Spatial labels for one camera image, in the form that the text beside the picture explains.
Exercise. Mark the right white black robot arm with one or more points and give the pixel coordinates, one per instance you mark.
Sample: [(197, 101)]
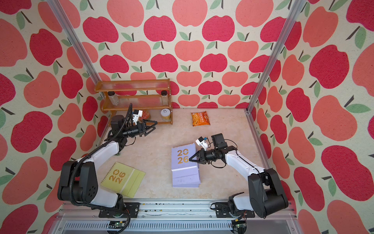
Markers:
[(266, 193)]

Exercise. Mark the wooden three-tier shelf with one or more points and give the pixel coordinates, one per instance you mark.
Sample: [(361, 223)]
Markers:
[(148, 97)]

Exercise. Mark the right aluminium corner post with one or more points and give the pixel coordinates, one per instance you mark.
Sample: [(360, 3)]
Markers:
[(293, 15)]

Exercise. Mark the right glass spice jar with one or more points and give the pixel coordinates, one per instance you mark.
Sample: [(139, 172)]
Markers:
[(164, 97)]

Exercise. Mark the yellow-green calendar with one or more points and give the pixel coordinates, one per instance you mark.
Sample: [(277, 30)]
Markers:
[(123, 179)]

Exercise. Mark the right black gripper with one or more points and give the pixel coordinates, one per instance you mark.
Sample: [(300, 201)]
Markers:
[(201, 154)]

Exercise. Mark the left glass spice jar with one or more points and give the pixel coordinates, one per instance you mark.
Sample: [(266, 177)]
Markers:
[(113, 97)]

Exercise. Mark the red flat tin can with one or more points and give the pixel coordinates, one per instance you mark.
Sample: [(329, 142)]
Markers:
[(146, 115)]

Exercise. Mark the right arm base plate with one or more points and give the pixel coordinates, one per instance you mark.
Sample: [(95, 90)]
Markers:
[(228, 210)]

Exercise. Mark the left aluminium corner post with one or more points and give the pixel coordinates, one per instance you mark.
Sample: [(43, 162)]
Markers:
[(68, 29)]

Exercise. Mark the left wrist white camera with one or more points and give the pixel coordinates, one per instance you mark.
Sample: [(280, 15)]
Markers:
[(136, 115)]

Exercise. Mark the glass spice jar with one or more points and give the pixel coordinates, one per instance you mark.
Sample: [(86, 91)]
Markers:
[(113, 97), (164, 97)]

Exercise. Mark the orange snack bag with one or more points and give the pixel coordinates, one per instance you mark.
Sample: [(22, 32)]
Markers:
[(200, 119)]

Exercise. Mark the white lid yellow can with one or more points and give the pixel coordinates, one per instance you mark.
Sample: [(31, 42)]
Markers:
[(166, 114)]

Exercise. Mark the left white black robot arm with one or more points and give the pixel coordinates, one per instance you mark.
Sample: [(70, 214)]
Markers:
[(78, 180)]

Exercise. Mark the aluminium corner post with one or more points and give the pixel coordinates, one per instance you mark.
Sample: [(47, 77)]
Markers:
[(293, 15), (68, 29)]

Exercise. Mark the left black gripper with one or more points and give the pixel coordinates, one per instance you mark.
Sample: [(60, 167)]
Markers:
[(141, 128)]

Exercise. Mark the purple calendar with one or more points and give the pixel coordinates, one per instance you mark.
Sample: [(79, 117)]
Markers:
[(186, 178), (180, 164)]

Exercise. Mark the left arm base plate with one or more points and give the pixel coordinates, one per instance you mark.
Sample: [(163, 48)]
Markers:
[(125, 210)]

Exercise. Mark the aluminium front rail frame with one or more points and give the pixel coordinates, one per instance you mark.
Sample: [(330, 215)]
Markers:
[(172, 216)]

